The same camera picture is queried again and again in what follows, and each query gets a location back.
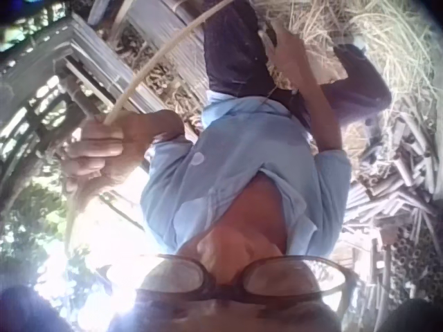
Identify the person's legs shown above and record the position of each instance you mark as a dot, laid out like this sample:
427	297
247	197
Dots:
232	52

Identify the person's left hand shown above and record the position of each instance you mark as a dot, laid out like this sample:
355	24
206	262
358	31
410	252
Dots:
114	152

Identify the long pale bamboo strip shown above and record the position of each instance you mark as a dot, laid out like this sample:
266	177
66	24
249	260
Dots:
162	58

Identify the person's right hand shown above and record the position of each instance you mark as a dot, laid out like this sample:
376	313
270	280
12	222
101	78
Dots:
290	58

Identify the pile of cut bamboo pieces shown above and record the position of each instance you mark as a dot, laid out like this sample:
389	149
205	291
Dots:
398	193

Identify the heap of bamboo shavings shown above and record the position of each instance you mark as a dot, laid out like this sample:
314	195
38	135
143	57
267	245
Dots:
387	38

